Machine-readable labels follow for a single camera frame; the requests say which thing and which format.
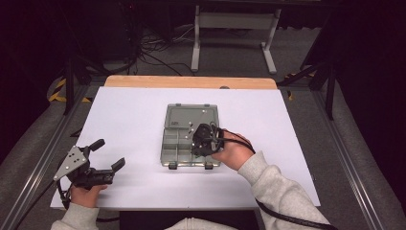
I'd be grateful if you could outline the person's right hand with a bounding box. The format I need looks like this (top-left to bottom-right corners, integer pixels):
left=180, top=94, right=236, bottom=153
left=211, top=128, right=257, bottom=173

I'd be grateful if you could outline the person's left hand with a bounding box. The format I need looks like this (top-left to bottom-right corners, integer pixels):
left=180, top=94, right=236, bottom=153
left=69, top=184, right=109, bottom=209

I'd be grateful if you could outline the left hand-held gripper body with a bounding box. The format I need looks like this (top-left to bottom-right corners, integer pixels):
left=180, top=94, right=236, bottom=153
left=53, top=145, right=115, bottom=190

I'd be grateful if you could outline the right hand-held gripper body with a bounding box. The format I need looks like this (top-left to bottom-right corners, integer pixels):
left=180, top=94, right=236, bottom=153
left=191, top=123, right=226, bottom=158

